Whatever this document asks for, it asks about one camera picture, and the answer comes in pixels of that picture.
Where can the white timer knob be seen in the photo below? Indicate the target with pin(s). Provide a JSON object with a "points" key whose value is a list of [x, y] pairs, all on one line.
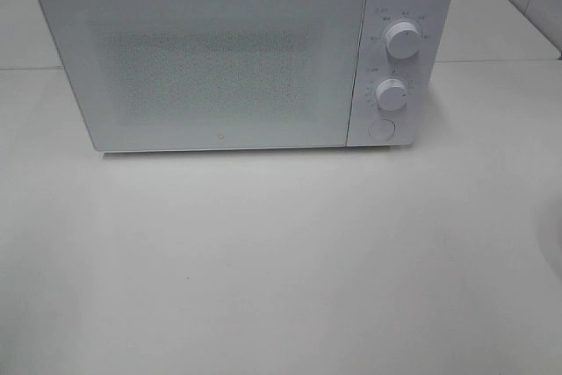
{"points": [[391, 94]]}

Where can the white microwave door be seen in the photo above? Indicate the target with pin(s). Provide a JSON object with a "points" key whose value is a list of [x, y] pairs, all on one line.
{"points": [[164, 75]]}

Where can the upper white power knob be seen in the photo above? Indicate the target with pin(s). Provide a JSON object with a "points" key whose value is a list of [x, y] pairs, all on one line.
{"points": [[402, 38]]}

